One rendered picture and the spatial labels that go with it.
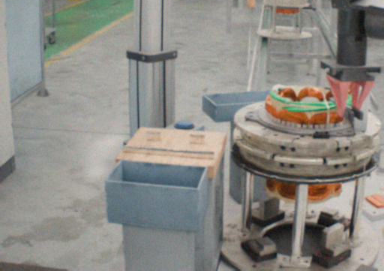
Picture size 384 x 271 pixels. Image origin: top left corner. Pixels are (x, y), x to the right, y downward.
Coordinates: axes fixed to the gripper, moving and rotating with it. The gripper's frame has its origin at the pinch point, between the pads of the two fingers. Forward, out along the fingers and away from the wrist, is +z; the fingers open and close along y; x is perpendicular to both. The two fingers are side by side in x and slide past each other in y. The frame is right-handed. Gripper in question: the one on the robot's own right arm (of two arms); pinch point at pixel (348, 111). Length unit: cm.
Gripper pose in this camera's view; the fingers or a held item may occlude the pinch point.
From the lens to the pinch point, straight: 113.3
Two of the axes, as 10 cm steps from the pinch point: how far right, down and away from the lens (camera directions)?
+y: 9.7, -0.5, 2.4
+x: -2.4, -2.6, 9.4
